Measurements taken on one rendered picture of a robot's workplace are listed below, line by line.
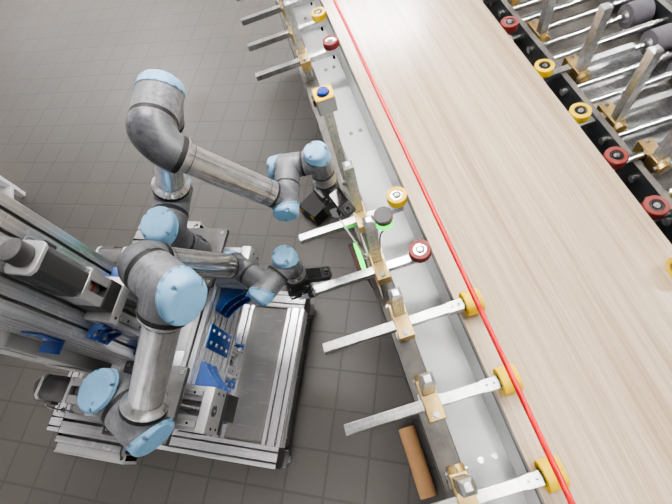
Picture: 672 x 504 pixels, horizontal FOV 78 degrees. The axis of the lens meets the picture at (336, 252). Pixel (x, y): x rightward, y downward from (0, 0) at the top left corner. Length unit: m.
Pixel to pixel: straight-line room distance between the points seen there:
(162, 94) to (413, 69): 1.26
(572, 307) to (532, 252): 0.21
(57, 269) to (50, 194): 2.78
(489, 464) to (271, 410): 1.02
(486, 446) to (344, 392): 0.90
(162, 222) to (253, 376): 1.09
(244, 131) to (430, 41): 1.68
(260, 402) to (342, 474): 0.53
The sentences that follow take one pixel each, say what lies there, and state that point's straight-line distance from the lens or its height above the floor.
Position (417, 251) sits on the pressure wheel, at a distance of 1.50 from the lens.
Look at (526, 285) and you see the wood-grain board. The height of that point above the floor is 0.90.
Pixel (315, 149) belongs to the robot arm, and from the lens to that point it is 1.24.
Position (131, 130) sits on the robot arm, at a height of 1.62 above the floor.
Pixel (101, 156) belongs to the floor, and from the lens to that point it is 3.90.
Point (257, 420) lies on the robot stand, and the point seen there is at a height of 0.21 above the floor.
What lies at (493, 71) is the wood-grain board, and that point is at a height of 0.90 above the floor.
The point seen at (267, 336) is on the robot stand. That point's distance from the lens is 2.24.
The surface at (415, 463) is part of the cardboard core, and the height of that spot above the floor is 0.08.
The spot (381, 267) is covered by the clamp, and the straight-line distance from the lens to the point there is 1.51.
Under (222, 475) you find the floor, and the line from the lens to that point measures 2.46.
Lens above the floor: 2.25
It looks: 62 degrees down
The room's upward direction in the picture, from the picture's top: 22 degrees counter-clockwise
